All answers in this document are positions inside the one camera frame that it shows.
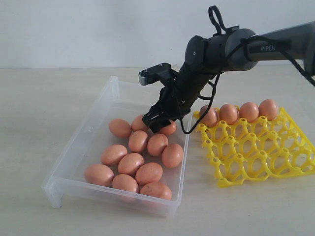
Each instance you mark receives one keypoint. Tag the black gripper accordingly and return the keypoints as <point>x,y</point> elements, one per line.
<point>174,102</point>

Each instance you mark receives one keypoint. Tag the brown egg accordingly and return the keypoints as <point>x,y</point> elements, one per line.
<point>138,141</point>
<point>169,130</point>
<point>172,155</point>
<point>211,118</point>
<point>269,109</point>
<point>130,163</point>
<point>138,124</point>
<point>249,111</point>
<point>120,128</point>
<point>156,144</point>
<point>156,189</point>
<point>125,182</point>
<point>113,154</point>
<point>228,113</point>
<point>99,174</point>
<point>149,172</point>

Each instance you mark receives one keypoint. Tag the clear plastic bin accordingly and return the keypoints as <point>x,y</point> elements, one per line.
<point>117,99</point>

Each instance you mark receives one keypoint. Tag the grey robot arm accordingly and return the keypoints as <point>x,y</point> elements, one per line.
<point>206,59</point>

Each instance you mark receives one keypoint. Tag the yellow plastic egg tray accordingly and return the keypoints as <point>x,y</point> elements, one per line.
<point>256,151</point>

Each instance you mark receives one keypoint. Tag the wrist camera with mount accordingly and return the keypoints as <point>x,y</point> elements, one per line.
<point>161,72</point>

